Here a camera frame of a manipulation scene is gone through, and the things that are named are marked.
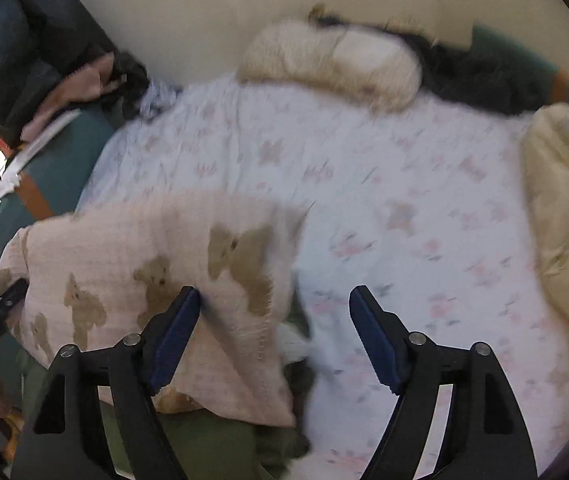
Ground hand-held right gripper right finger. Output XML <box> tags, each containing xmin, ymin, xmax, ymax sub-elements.
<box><xmin>348</xmin><ymin>285</ymin><xmax>539</xmax><ymax>480</ymax></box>

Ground white floral bed sheet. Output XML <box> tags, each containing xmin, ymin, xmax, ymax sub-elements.
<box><xmin>72</xmin><ymin>72</ymin><xmax>569</xmax><ymax>480</ymax></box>

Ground green folded garment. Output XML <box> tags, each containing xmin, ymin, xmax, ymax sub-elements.
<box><xmin>99</xmin><ymin>399</ymin><xmax>311</xmax><ymax>480</ymax></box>

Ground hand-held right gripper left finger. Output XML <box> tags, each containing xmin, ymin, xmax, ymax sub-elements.
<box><xmin>10</xmin><ymin>285</ymin><xmax>201</xmax><ymax>480</ymax></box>

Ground teal padded bed board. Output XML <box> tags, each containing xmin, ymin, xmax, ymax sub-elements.
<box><xmin>0</xmin><ymin>109</ymin><xmax>118</xmax><ymax>288</ymax></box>
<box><xmin>468</xmin><ymin>24</ymin><xmax>569</xmax><ymax>107</ymax></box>

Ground pink cloth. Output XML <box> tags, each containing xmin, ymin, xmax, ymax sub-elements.
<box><xmin>19</xmin><ymin>51</ymin><xmax>121</xmax><ymax>142</ymax></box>

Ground black hanging garment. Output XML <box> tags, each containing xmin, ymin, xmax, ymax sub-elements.
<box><xmin>0</xmin><ymin>0</ymin><xmax>151</xmax><ymax>147</ymax></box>

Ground white paper sheet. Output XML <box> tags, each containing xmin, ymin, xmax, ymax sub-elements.
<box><xmin>0</xmin><ymin>110</ymin><xmax>81</xmax><ymax>202</ymax></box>

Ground pink bear-print pants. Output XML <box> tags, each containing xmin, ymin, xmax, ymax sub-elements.
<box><xmin>0</xmin><ymin>194</ymin><xmax>311</xmax><ymax>428</ymax></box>

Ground white fluffy pillow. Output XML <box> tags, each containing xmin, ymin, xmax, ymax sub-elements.
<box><xmin>237</xmin><ymin>16</ymin><xmax>423</xmax><ymax>114</ymax></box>

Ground dark crumpled clothing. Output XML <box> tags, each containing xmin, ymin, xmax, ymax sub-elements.
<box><xmin>309</xmin><ymin>6</ymin><xmax>567</xmax><ymax>117</ymax></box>

